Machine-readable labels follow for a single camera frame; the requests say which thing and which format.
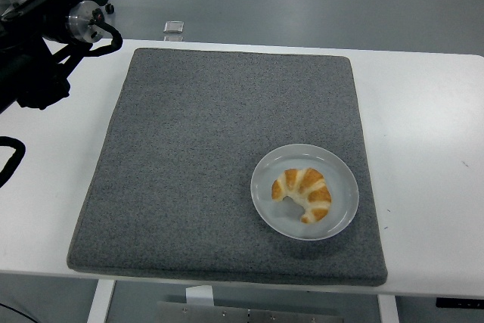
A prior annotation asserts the golden croissant bread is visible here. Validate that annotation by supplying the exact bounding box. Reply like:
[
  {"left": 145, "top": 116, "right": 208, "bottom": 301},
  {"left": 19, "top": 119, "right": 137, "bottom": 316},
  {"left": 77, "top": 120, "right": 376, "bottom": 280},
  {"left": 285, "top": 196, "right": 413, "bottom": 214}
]
[{"left": 271, "top": 167, "right": 333, "bottom": 225}]

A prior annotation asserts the pale grey round plate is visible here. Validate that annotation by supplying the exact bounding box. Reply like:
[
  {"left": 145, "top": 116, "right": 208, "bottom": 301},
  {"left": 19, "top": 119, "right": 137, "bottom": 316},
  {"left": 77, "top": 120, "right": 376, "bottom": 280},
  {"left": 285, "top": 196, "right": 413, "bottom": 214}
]
[{"left": 250, "top": 143, "right": 360, "bottom": 241}]

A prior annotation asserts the grey felt mat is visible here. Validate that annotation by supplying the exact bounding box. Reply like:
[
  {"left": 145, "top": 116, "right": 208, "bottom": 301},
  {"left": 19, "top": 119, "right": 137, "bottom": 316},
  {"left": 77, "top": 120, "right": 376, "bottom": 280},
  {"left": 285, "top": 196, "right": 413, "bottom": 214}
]
[{"left": 66, "top": 47, "right": 389, "bottom": 288}]

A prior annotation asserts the white table leg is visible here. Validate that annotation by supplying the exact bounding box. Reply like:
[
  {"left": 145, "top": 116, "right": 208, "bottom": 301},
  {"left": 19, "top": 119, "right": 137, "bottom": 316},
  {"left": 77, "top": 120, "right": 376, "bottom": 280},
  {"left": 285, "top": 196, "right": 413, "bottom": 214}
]
[
  {"left": 86, "top": 280, "right": 116, "bottom": 323},
  {"left": 377, "top": 294, "right": 400, "bottom": 323}
]

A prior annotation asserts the white paper tag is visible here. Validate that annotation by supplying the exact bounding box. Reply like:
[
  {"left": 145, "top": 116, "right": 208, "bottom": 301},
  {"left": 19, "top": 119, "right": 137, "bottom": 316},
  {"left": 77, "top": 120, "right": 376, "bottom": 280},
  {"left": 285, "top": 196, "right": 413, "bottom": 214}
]
[{"left": 185, "top": 284, "right": 216, "bottom": 307}]

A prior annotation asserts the black box under table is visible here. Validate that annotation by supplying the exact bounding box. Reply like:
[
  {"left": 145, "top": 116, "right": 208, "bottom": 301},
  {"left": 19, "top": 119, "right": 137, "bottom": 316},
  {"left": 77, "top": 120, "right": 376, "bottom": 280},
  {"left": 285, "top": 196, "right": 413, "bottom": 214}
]
[{"left": 435, "top": 296, "right": 484, "bottom": 309}]

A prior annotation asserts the thin black floor cable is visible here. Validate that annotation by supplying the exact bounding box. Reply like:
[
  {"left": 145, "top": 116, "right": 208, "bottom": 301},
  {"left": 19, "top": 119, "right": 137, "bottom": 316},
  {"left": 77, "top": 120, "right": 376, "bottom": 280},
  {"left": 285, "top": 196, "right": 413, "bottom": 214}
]
[{"left": 0, "top": 302, "right": 19, "bottom": 319}]

